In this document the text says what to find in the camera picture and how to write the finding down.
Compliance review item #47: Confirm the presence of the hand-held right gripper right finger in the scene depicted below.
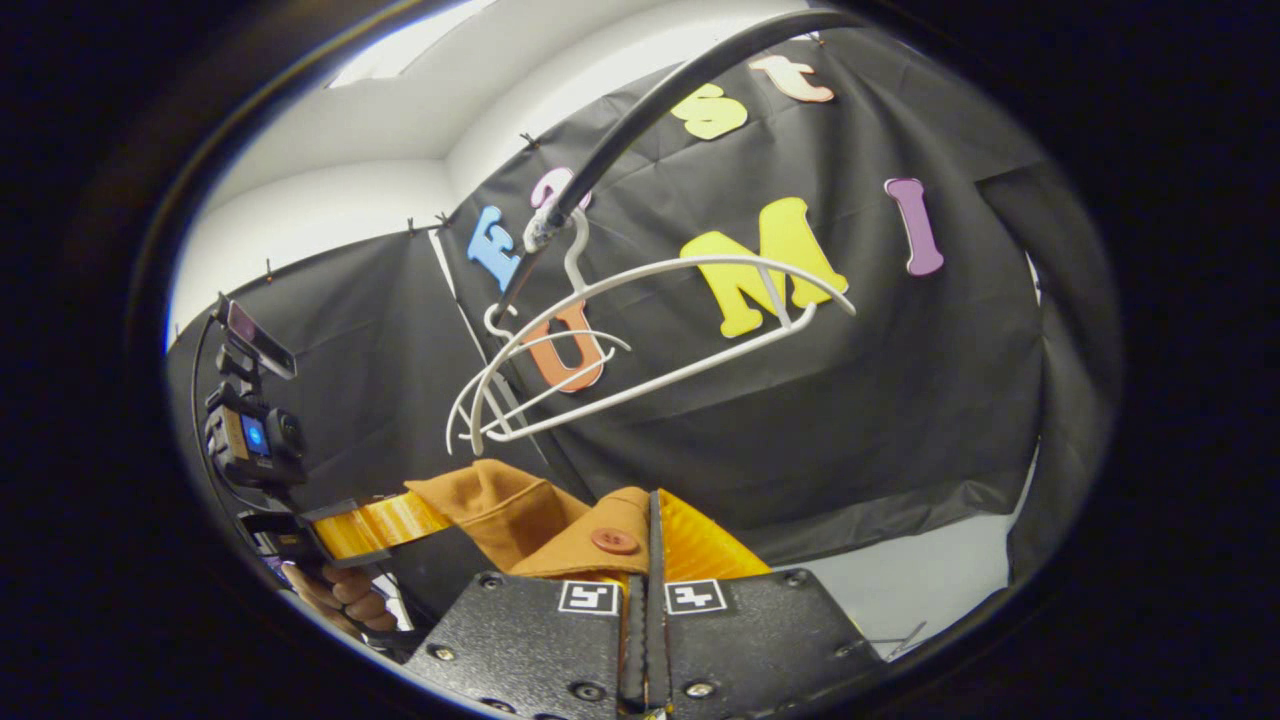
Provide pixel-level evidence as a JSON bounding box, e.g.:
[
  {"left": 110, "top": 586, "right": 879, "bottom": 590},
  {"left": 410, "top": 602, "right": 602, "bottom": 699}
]
[{"left": 646, "top": 488, "right": 887, "bottom": 720}]

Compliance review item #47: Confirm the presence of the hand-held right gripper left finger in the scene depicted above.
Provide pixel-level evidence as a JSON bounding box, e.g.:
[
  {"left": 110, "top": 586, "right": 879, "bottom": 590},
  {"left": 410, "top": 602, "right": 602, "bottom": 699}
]
[{"left": 405, "top": 570, "right": 647, "bottom": 720}]

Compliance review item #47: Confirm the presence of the brown jacket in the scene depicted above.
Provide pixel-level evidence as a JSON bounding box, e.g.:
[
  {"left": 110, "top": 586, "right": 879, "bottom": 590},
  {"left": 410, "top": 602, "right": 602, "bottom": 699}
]
[{"left": 404, "top": 458, "right": 653, "bottom": 583}]

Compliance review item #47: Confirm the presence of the white plastic hanger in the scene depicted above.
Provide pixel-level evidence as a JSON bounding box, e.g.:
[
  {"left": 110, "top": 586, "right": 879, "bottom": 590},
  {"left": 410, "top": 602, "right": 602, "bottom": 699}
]
[{"left": 445, "top": 303, "right": 633, "bottom": 446}]

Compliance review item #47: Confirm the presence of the white hanger with taped hook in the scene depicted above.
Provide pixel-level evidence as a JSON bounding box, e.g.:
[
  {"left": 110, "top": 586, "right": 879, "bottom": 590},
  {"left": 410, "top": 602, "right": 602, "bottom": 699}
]
[{"left": 468, "top": 205, "right": 858, "bottom": 458}]

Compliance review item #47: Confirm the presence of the black backdrop cloth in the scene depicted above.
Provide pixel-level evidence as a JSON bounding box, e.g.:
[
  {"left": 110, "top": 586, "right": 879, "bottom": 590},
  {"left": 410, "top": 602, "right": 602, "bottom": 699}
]
[{"left": 165, "top": 25, "right": 1121, "bottom": 591}]

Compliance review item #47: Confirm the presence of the large ceiling light panel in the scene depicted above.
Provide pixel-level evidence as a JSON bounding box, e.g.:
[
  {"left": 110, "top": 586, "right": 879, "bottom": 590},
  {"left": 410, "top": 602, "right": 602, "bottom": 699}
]
[{"left": 328, "top": 0, "right": 498, "bottom": 90}]

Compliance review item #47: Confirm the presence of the black clothes rail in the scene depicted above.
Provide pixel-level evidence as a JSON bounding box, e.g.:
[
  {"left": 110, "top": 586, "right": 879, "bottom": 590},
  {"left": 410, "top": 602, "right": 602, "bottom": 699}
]
[{"left": 488, "top": 8, "right": 871, "bottom": 331}]

